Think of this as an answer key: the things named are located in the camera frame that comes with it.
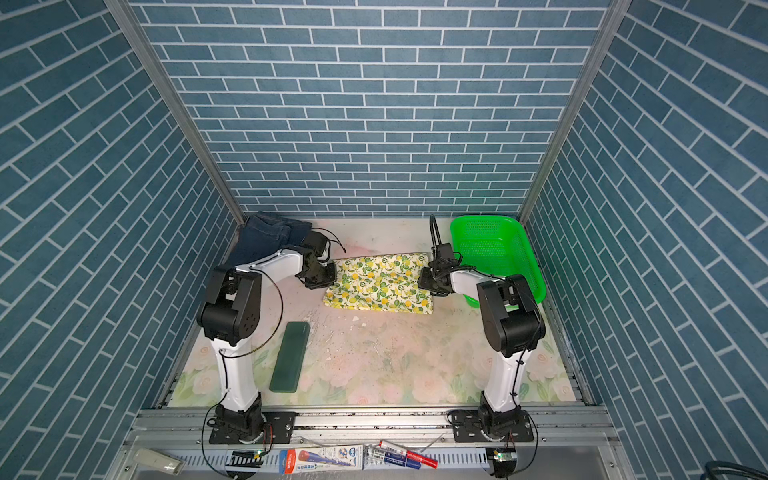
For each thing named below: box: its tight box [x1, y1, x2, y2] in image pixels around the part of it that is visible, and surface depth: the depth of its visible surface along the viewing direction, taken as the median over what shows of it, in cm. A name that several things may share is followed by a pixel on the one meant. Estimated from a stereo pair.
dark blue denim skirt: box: [227, 211, 313, 268], surface depth 108 cm
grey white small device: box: [133, 448, 184, 475], surface depth 68 cm
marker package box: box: [279, 444, 364, 475], surface depth 70 cm
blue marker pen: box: [367, 449, 422, 470], surface depth 71 cm
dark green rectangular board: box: [269, 321, 311, 393], surface depth 85 cm
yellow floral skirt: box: [323, 252, 434, 314], surface depth 101 cm
